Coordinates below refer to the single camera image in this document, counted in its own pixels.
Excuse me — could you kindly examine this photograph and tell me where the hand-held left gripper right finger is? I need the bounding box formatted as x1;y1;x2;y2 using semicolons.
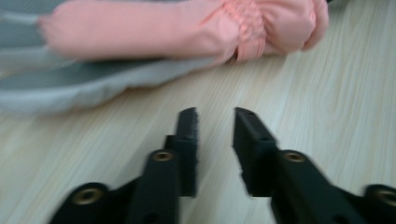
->
232;106;369;224

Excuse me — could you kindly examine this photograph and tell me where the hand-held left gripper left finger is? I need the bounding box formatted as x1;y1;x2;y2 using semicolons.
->
125;106;200;224

